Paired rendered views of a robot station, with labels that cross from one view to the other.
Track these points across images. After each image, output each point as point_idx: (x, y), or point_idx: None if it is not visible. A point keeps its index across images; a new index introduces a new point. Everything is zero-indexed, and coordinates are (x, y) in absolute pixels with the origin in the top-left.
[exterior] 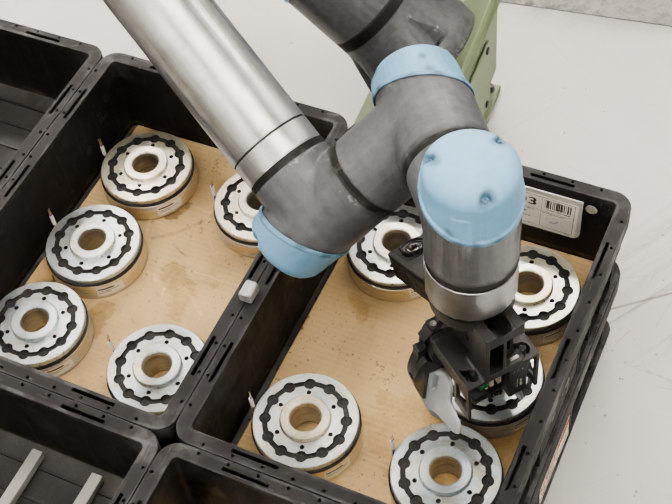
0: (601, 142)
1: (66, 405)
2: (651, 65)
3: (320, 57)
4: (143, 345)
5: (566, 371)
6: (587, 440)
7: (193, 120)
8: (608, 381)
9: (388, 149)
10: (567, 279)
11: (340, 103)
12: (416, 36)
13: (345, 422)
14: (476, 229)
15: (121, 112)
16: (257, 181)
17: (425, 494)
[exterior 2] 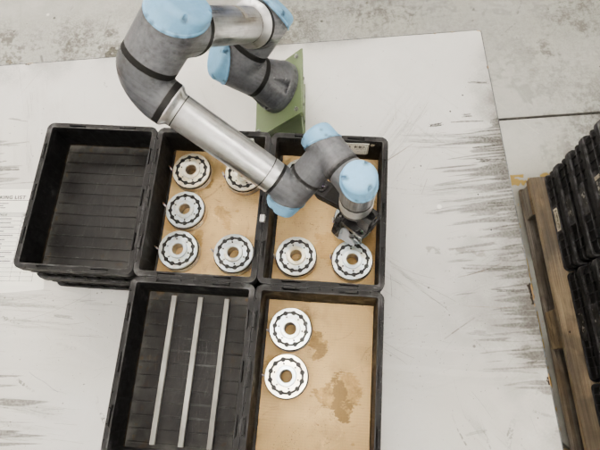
0: (351, 98)
1: (213, 283)
2: (359, 58)
3: (228, 89)
4: (224, 245)
5: (386, 214)
6: None
7: None
8: None
9: (319, 169)
10: None
11: (244, 108)
12: (279, 85)
13: (310, 252)
14: (367, 197)
15: (170, 148)
16: (268, 190)
17: (348, 270)
